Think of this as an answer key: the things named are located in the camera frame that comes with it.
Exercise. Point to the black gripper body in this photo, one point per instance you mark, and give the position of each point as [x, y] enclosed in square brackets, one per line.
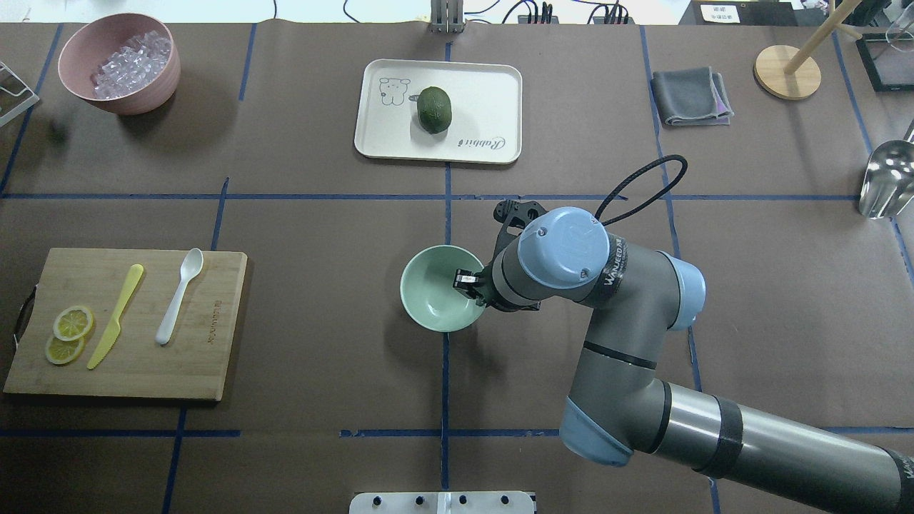
[474, 284]

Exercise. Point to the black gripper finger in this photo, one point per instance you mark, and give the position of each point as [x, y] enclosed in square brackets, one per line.
[468, 290]
[464, 278]

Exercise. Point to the light green bowl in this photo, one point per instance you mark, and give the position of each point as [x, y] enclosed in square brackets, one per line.
[427, 292]

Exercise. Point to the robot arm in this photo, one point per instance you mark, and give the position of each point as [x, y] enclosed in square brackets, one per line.
[617, 406]

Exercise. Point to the white plastic spoon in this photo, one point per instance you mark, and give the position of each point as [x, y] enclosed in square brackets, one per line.
[191, 266]

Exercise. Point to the pink bowl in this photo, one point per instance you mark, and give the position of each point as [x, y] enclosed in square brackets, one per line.
[93, 43]

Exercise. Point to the green lime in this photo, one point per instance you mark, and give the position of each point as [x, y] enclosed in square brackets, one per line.
[435, 111]

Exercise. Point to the white rectangular tray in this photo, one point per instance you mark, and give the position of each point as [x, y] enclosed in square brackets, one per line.
[487, 112]

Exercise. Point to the bamboo cutting board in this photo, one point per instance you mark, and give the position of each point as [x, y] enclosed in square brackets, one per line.
[192, 366]

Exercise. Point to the grey folded cloth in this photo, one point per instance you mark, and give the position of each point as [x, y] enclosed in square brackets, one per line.
[691, 97]

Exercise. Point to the black power strip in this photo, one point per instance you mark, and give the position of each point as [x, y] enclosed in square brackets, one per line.
[601, 13]

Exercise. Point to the yellow plastic knife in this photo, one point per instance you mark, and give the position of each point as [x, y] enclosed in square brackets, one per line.
[113, 328]

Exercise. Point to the wooden mug tree stand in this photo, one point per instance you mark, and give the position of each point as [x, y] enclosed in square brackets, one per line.
[789, 73]

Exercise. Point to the clear ice cubes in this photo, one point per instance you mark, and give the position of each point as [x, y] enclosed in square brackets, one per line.
[137, 62]

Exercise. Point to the metal ice scoop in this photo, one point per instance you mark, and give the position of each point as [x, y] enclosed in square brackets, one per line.
[887, 187]

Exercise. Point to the black framed glass tray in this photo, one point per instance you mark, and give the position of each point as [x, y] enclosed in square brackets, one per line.
[888, 60]

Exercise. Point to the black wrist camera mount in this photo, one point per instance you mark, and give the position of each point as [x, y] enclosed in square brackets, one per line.
[514, 217]

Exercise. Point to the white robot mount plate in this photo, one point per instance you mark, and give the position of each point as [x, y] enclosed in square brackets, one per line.
[480, 501]

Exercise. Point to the aluminium frame post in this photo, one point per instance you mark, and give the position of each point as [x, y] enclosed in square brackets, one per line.
[447, 16]

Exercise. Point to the white wire cup rack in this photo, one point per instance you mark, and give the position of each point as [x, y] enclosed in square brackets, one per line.
[16, 96]

